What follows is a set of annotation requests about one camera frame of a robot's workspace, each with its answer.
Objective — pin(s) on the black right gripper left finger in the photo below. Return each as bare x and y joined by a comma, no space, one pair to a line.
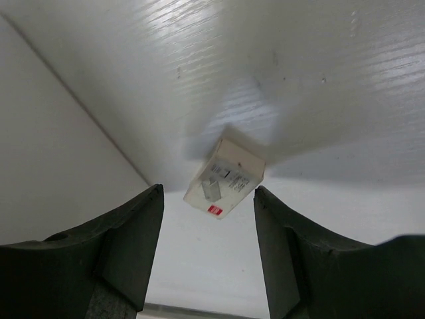
99,269

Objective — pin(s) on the beige white eraser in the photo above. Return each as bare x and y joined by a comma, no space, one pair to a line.
229,175

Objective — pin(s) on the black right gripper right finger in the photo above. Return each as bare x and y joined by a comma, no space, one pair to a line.
312,272

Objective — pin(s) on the aluminium frame rail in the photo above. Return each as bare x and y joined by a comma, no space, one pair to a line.
164,311

